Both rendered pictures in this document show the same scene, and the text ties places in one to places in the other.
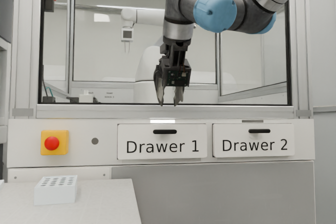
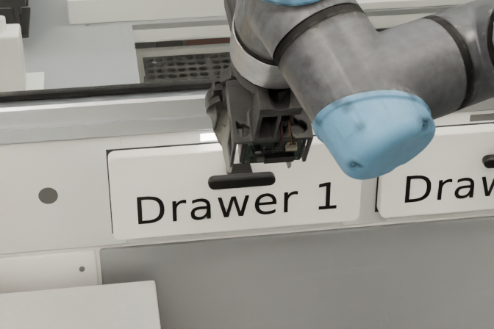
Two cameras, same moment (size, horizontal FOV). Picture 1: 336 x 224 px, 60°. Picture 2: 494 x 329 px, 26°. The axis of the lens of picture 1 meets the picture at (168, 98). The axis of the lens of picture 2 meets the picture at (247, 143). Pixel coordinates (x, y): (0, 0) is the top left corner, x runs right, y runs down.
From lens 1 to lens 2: 59 cm
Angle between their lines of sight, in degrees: 34
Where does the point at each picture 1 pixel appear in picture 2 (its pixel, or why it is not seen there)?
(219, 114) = not seen: hidden behind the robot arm
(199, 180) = (336, 266)
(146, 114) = (187, 122)
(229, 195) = (414, 292)
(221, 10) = (387, 156)
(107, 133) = (79, 174)
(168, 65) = (248, 126)
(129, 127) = (140, 164)
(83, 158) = (23, 236)
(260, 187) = not seen: outside the picture
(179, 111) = not seen: hidden behind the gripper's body
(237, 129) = (452, 147)
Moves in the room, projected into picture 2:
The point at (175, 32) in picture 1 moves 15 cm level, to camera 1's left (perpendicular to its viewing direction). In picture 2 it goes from (266, 77) to (79, 76)
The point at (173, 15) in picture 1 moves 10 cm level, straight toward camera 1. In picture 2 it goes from (259, 48) to (255, 109)
